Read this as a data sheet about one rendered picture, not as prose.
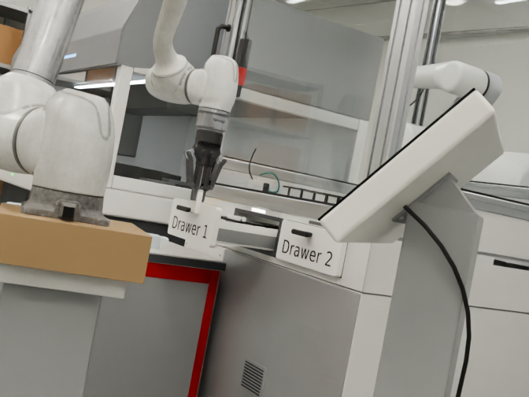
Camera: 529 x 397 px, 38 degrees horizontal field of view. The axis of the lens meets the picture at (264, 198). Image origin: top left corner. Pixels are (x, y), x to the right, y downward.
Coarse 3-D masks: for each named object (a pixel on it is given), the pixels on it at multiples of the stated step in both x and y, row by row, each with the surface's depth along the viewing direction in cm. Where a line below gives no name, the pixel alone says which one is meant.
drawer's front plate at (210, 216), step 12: (180, 204) 229; (204, 204) 218; (180, 216) 228; (192, 216) 221; (204, 216) 214; (216, 216) 209; (168, 228) 233; (204, 228) 213; (216, 228) 209; (192, 240) 218; (204, 240) 212
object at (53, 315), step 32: (32, 288) 158; (64, 288) 156; (96, 288) 157; (0, 320) 156; (32, 320) 158; (64, 320) 160; (96, 320) 162; (0, 352) 156; (32, 352) 158; (64, 352) 160; (0, 384) 157; (32, 384) 159; (64, 384) 161
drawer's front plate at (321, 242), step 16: (288, 224) 214; (304, 224) 207; (288, 240) 212; (304, 240) 206; (320, 240) 200; (288, 256) 211; (304, 256) 205; (320, 256) 198; (336, 256) 193; (320, 272) 197; (336, 272) 192
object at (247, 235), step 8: (224, 224) 213; (232, 224) 214; (240, 224) 215; (248, 224) 244; (224, 232) 213; (232, 232) 214; (240, 232) 215; (248, 232) 216; (256, 232) 218; (264, 232) 219; (272, 232) 221; (216, 240) 212; (224, 240) 213; (232, 240) 214; (240, 240) 215; (248, 240) 217; (256, 240) 218; (264, 240) 219; (272, 240) 221; (264, 248) 220; (272, 248) 221
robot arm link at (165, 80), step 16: (176, 0) 197; (160, 16) 205; (176, 16) 202; (160, 32) 209; (160, 48) 213; (160, 64) 217; (176, 64) 218; (160, 80) 219; (176, 80) 218; (160, 96) 224; (176, 96) 220
